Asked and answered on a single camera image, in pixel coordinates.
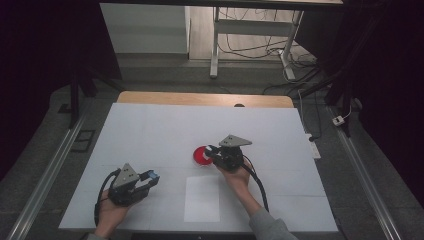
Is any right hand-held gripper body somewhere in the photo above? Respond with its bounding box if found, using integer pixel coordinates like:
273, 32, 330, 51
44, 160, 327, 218
212, 134, 253, 173

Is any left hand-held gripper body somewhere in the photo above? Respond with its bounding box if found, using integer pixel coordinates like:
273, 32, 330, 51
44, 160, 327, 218
108, 162, 153, 207

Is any red round ink pad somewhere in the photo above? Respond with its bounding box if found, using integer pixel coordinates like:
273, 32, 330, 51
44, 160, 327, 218
192, 145, 214, 168

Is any white paper sheet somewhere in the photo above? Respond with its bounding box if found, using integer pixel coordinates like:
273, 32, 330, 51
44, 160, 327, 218
183, 175, 221, 223

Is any person's right hand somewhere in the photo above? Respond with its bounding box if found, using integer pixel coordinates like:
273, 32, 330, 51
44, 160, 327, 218
217, 159, 254, 201

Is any person's left hand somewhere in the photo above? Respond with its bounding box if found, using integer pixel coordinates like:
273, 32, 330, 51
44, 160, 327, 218
96, 191, 133, 238

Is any white table cover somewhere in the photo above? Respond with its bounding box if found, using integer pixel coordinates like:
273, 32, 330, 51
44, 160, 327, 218
58, 102, 339, 233

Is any white power strip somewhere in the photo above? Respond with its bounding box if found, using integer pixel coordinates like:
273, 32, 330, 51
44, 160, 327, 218
304, 133, 322, 160

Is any black stand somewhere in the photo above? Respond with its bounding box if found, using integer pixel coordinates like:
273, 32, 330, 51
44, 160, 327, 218
68, 66, 118, 129
296, 66, 354, 138

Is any white-framed desk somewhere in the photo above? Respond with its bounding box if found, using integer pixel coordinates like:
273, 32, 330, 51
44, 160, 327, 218
99, 0, 344, 81

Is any white cabinet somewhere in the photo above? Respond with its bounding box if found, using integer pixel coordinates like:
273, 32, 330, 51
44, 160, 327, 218
99, 3, 191, 54

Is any dark curtain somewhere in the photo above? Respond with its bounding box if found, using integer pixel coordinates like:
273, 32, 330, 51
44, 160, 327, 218
296, 0, 424, 208
0, 0, 121, 181

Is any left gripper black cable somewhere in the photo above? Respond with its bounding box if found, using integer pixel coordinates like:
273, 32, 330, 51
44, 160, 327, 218
94, 168, 121, 228

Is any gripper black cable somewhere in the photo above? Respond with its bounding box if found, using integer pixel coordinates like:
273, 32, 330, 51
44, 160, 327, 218
94, 168, 121, 228
241, 154, 270, 213

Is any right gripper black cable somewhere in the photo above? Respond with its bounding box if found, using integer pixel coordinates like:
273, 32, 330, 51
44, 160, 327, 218
241, 154, 270, 213

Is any metal floor rail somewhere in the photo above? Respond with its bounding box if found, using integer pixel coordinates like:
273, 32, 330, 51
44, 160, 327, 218
326, 105, 403, 240
5, 99, 93, 240

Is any tangle of black floor cables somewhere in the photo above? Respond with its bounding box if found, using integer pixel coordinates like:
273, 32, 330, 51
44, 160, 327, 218
218, 8, 323, 96

